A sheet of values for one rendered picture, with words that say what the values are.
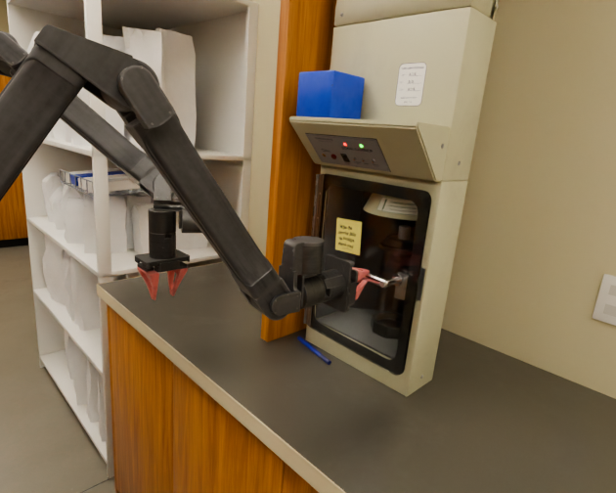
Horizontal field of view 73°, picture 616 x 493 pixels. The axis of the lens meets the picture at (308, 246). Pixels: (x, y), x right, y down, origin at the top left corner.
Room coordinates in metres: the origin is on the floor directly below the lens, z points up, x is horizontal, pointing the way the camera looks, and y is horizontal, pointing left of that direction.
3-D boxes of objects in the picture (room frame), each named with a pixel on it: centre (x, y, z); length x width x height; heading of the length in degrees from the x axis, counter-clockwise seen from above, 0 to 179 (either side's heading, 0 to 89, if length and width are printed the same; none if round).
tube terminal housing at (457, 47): (1.00, -0.22, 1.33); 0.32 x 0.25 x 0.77; 46
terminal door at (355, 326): (0.90, -0.12, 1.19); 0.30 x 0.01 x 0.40; 44
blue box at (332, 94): (0.94, -0.02, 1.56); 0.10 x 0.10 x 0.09; 46
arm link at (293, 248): (0.70, 0.03, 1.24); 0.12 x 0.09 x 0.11; 126
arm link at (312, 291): (0.71, 0.00, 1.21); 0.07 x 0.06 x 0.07; 135
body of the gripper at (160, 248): (0.88, 0.32, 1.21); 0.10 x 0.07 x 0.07; 136
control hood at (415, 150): (0.87, -0.09, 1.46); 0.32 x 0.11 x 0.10; 46
